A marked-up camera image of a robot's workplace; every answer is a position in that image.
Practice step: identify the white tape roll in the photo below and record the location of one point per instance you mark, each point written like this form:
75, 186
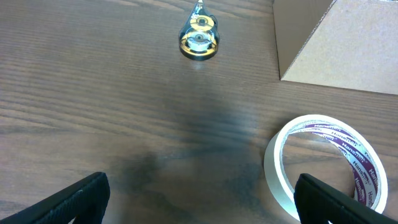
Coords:
370, 180

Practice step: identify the open cardboard box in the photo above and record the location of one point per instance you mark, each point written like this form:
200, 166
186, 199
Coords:
340, 43

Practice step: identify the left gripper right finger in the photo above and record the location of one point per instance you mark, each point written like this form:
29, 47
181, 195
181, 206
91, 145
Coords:
319, 203

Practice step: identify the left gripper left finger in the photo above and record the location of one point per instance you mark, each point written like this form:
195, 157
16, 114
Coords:
83, 202

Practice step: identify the black yellow correction tape dispenser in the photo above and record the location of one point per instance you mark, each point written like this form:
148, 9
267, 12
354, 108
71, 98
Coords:
199, 37

